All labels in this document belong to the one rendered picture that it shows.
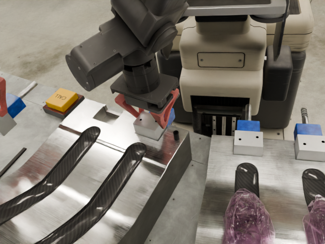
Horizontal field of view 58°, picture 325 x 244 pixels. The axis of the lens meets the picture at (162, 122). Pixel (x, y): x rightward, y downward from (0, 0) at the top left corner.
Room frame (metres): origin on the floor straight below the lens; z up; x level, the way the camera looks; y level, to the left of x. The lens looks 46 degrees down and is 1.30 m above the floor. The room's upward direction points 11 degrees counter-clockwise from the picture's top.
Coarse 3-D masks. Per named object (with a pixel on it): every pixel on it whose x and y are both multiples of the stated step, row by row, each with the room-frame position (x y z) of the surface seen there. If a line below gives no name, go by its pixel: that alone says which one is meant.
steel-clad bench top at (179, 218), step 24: (0, 72) 0.85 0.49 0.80; (48, 96) 0.68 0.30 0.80; (24, 120) 0.59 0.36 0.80; (48, 120) 0.58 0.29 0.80; (0, 144) 0.52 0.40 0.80; (24, 144) 0.51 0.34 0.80; (192, 144) 0.40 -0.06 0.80; (0, 168) 0.44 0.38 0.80; (192, 168) 0.34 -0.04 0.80; (192, 192) 0.29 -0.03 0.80; (168, 216) 0.25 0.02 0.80; (192, 216) 0.24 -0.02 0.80; (168, 240) 0.21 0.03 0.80; (192, 240) 0.20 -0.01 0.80
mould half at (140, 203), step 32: (64, 128) 0.44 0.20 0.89; (128, 128) 0.40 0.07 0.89; (32, 160) 0.37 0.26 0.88; (96, 160) 0.34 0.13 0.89; (160, 160) 0.31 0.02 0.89; (0, 192) 0.30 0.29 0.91; (64, 192) 0.29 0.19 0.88; (128, 192) 0.26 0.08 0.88; (160, 192) 0.27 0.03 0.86; (32, 224) 0.22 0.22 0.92; (96, 224) 0.21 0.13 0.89; (128, 224) 0.21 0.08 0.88
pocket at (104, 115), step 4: (104, 108) 0.48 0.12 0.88; (100, 112) 0.47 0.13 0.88; (104, 112) 0.48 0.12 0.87; (108, 112) 0.48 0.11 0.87; (112, 112) 0.47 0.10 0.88; (116, 112) 0.47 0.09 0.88; (96, 116) 0.46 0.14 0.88; (100, 116) 0.47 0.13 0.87; (104, 116) 0.48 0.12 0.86; (108, 116) 0.48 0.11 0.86; (112, 116) 0.47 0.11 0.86; (116, 116) 0.47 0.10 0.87; (100, 120) 0.47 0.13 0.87; (104, 120) 0.47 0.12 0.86; (108, 120) 0.46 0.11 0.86; (112, 120) 0.46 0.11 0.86; (112, 124) 0.45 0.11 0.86
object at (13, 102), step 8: (32, 88) 0.54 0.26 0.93; (8, 96) 0.51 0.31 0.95; (16, 96) 0.50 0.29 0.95; (24, 96) 0.52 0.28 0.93; (8, 104) 0.48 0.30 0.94; (16, 104) 0.49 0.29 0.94; (24, 104) 0.50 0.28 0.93; (8, 112) 0.47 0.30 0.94; (16, 112) 0.48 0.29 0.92; (0, 120) 0.45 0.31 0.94; (8, 120) 0.46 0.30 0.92; (0, 128) 0.44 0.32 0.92; (8, 128) 0.45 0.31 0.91
